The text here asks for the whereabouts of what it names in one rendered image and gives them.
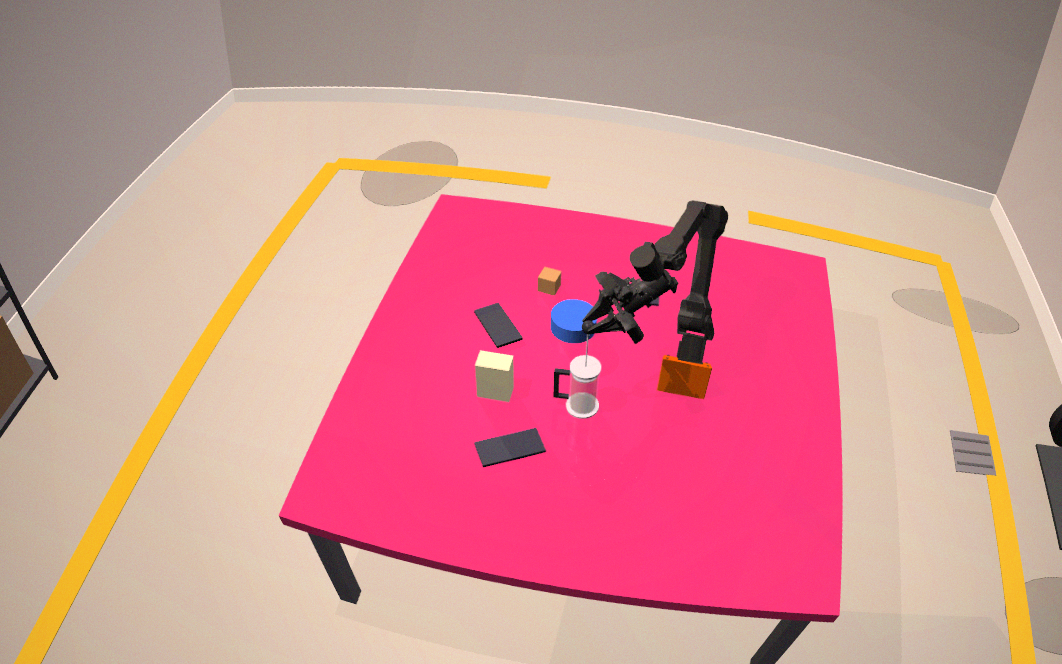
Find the blue short cylinder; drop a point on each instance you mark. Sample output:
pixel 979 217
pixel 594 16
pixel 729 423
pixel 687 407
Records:
pixel 566 320

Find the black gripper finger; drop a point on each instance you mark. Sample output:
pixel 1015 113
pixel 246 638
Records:
pixel 608 324
pixel 601 308

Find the french press coffee maker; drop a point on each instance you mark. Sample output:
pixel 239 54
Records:
pixel 584 374

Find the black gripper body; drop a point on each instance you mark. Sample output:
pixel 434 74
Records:
pixel 625 317

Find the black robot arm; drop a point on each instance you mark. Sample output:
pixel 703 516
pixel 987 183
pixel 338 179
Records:
pixel 669 252

